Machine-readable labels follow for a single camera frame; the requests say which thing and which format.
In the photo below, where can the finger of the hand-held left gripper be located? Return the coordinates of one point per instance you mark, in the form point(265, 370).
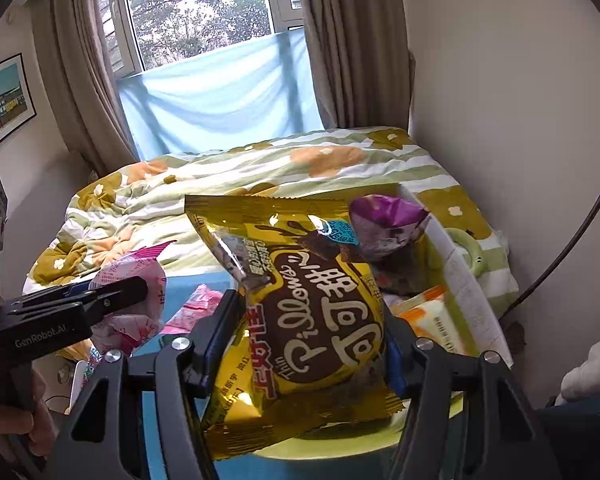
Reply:
point(120, 292)
point(75, 291)

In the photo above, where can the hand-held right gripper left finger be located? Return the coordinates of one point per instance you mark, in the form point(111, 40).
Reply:
point(225, 320)

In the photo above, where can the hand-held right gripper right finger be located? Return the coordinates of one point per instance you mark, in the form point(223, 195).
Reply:
point(395, 372)

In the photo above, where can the pale pink snack packet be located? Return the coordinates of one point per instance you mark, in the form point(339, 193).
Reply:
point(130, 330)

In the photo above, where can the gold chocolate snack packet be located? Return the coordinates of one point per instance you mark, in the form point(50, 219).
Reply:
point(305, 320)

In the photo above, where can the dark purple snack packet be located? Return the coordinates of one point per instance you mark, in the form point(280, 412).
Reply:
point(387, 220)

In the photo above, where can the person's left hand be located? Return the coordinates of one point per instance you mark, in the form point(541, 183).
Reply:
point(45, 420)

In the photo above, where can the hot pink snack packet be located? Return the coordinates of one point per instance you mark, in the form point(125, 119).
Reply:
point(192, 310)

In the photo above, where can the teal patterned mat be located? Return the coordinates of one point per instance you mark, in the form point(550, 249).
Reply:
point(205, 277)

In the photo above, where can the orange white snack packet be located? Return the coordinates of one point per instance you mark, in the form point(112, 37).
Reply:
point(435, 320)

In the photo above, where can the pale green object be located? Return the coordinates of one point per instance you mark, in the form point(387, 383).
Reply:
point(467, 250)

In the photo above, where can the floral striped blanket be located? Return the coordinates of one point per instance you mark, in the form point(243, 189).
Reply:
point(280, 170)

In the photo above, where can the white cloth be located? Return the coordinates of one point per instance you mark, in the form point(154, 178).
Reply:
point(595, 365)

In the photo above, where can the dark blue cloth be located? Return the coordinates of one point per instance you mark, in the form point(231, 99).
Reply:
point(585, 440)

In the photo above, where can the light blue cloth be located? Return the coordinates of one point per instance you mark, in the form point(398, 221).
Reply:
point(215, 95)

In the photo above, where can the brown curtain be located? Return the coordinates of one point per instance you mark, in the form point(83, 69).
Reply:
point(80, 70)
point(355, 45)

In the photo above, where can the window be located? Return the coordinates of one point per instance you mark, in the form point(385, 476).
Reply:
point(195, 10)

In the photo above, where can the framed wall picture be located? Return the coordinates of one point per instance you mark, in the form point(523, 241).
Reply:
point(2, 100)

